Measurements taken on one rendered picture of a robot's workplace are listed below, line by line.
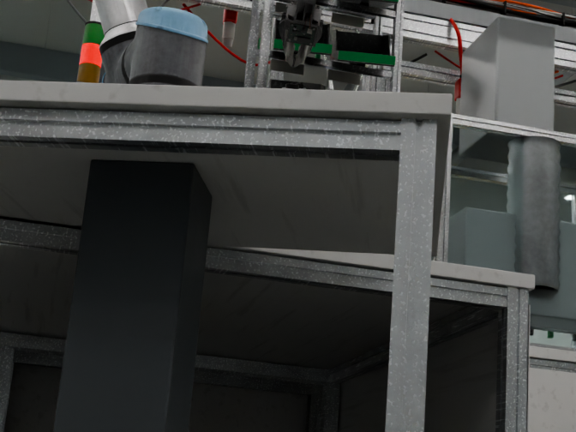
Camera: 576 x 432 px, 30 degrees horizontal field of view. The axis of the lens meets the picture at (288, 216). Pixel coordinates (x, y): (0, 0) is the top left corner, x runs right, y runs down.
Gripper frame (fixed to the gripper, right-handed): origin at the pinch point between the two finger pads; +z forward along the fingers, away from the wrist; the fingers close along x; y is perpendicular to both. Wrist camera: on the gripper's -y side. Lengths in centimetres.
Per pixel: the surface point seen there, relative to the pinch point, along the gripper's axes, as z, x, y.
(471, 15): 64, 62, -144
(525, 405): 33, 57, 56
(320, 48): 2.9, 5.4, -10.7
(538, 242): 75, 82, -43
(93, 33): 13, -47, -15
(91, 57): 16.2, -45.6, -9.7
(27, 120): -37, -35, 82
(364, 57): 4.3, 15.8, -12.9
